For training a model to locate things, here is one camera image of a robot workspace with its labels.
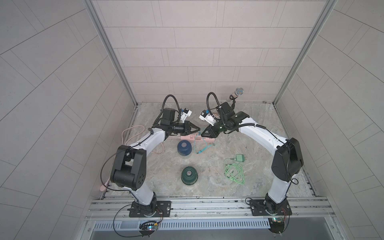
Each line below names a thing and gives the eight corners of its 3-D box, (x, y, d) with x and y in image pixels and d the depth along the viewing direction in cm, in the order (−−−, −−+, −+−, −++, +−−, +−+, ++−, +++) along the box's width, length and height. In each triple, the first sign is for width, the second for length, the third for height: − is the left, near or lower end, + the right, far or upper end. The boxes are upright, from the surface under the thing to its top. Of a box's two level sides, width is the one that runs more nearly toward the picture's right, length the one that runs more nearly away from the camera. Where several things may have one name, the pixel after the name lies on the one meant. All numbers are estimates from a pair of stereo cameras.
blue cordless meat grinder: (178, 158, 89) (176, 151, 81) (179, 148, 93) (177, 140, 86) (191, 158, 89) (190, 151, 81) (191, 148, 93) (191, 140, 86)
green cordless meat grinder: (182, 187, 79) (180, 181, 71) (183, 173, 84) (181, 166, 76) (197, 187, 79) (197, 181, 71) (197, 173, 84) (197, 166, 76)
